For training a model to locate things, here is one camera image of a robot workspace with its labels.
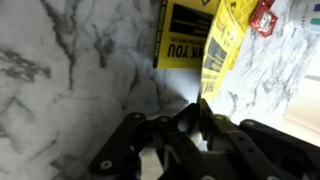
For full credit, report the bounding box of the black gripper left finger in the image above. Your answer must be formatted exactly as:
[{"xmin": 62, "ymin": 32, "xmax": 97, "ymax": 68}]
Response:
[{"xmin": 88, "ymin": 102, "xmax": 214, "ymax": 180}]

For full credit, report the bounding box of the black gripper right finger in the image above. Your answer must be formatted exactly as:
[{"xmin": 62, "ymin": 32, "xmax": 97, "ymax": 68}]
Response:
[{"xmin": 199, "ymin": 99, "xmax": 320, "ymax": 180}]

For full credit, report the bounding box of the yellow printed paper sheet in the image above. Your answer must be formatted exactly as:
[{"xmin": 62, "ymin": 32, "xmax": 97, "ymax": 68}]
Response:
[
  {"xmin": 200, "ymin": 0, "xmax": 259, "ymax": 103},
  {"xmin": 152, "ymin": 0, "xmax": 221, "ymax": 70}
]

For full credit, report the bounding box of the red foil packet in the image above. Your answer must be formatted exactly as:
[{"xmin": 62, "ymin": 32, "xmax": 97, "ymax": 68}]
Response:
[{"xmin": 249, "ymin": 0, "xmax": 279, "ymax": 38}]

